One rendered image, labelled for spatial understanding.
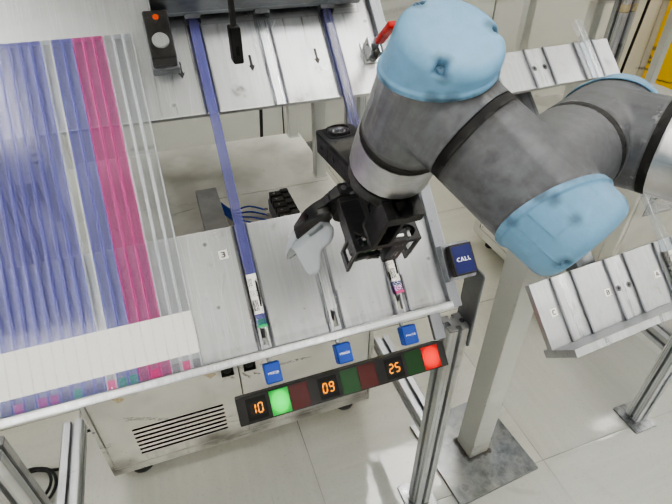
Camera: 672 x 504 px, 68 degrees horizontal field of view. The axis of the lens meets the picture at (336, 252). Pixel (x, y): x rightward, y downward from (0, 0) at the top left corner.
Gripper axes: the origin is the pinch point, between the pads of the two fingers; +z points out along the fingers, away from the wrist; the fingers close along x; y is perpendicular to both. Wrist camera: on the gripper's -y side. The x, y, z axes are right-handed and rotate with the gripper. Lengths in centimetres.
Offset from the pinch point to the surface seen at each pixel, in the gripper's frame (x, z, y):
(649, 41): 281, 140, -147
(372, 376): 3.9, 19.9, 15.2
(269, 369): -11.5, 16.5, 10.5
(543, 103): 110, 70, -64
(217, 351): -18.0, 16.5, 6.1
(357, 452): 13, 89, 27
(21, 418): -43.0, 14.9, 8.5
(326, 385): -3.5, 19.8, 14.6
